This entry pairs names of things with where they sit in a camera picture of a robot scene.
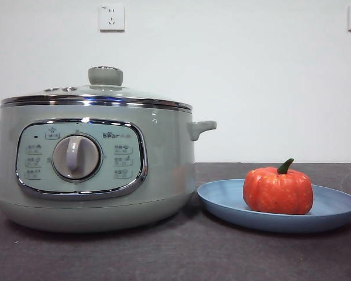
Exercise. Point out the glass lid with green knob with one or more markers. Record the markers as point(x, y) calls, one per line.
point(105, 78)

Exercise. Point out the orange pumpkin with green stem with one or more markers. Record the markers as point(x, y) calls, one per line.
point(276, 190)

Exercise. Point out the pale green electric steamer pot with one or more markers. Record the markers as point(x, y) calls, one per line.
point(169, 146)

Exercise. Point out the blue round plate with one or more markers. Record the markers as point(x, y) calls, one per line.
point(222, 199)

